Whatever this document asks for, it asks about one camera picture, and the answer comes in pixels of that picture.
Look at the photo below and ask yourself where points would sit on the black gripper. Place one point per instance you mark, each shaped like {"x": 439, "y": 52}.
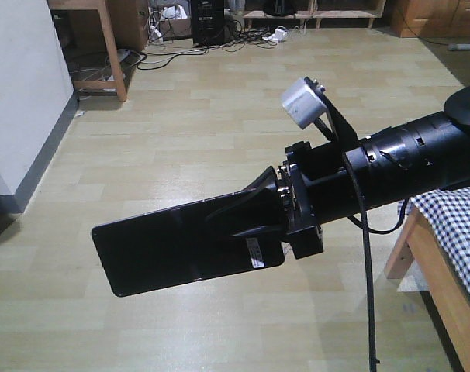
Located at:
{"x": 326, "y": 183}

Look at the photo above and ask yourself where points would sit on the black foldable smartphone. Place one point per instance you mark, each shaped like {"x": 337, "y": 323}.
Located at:
{"x": 169, "y": 247}

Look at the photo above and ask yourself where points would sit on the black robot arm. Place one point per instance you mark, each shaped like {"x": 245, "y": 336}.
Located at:
{"x": 419, "y": 156}

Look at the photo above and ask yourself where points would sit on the checkered bed sheet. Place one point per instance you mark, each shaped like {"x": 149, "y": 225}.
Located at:
{"x": 448, "y": 213}

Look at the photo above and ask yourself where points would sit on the light wooden desk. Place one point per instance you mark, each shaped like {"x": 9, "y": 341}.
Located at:
{"x": 108, "y": 25}

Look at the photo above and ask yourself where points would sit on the white power strip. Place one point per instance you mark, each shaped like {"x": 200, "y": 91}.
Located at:
{"x": 280, "y": 34}

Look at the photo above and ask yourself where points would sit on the black computer tower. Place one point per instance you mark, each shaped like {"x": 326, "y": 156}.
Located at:
{"x": 207, "y": 22}

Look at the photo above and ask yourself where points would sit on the wooden wardrobe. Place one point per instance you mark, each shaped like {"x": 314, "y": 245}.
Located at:
{"x": 426, "y": 18}

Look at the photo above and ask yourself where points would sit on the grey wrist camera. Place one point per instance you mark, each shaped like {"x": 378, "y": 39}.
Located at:
{"x": 301, "y": 102}

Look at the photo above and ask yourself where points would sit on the wooden bed frame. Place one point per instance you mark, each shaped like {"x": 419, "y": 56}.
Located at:
{"x": 418, "y": 243}

